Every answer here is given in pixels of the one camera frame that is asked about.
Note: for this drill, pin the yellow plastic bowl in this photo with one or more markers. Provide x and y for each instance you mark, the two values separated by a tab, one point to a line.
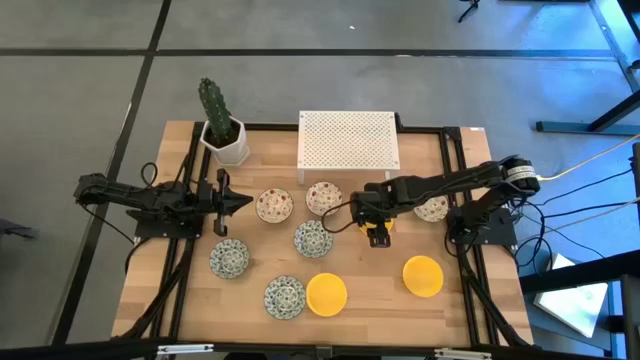
423	276
364	228
326	294

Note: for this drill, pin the green bowl with red flowers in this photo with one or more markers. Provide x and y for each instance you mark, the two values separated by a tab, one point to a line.
324	198
434	211
274	205

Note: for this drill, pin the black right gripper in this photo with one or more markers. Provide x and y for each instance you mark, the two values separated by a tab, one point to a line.
367	205

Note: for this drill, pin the black stand base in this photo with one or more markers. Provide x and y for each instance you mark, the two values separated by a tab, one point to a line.
575	128

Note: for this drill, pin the black tripod leg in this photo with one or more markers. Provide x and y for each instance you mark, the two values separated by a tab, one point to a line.
469	10

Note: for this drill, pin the black aluminium table frame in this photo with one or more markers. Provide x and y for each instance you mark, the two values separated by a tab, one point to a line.
270	127

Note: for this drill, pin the black desk frame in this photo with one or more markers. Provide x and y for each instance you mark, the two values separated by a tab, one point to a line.
575	275

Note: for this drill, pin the silver metal bracket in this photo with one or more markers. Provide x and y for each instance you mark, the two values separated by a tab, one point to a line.
462	354
185	348

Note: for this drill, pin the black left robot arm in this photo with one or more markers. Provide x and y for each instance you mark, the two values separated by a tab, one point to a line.
125	192

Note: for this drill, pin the white perforated metal shelf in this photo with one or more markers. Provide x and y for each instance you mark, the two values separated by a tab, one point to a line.
347	140

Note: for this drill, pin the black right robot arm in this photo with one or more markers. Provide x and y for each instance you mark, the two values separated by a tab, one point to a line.
450	182

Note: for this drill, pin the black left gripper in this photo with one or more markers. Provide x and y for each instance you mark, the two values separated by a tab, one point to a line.
220	200

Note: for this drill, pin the white hexagonal plant pot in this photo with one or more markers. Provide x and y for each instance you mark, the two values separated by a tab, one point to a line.
235	150

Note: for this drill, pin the teal bowl with blue pattern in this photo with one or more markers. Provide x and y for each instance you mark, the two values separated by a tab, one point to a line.
284	297
313	239
229	258

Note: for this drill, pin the green cactus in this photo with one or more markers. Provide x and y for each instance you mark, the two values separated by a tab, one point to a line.
216	112

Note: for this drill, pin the grey chair base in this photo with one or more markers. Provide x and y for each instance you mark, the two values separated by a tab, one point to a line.
15	230

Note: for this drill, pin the black stand rail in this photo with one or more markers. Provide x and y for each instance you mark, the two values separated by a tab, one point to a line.
612	40

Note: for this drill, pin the white flat board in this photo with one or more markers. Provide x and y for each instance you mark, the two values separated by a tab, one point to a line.
570	300

